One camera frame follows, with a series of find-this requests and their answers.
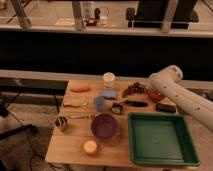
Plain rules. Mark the metal spoon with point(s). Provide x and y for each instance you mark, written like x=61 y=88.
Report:
x=81 y=116

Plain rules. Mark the red bowl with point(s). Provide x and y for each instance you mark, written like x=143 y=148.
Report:
x=155 y=95

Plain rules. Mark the wooden table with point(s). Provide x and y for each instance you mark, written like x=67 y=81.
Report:
x=67 y=147

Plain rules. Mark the dark grape bunch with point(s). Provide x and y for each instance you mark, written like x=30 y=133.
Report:
x=134 y=88

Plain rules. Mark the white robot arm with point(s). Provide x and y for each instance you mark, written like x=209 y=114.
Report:
x=166 y=80

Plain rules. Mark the purple bowl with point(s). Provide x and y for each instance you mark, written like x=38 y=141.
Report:
x=104 y=126

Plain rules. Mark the green plastic tray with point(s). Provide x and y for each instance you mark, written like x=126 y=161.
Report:
x=161 y=140

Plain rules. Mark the black handled tool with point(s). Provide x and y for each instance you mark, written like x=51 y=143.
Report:
x=135 y=103

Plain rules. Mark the black rectangular block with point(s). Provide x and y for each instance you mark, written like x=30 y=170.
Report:
x=165 y=108

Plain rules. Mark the small black white box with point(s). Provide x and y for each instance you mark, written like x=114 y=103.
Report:
x=117 y=108

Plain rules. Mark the yellow round fruit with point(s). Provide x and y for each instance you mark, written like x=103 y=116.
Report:
x=90 y=147

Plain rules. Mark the blue towel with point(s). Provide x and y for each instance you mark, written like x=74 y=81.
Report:
x=109 y=94

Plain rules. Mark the orange carrot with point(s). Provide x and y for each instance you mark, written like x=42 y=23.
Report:
x=79 y=89

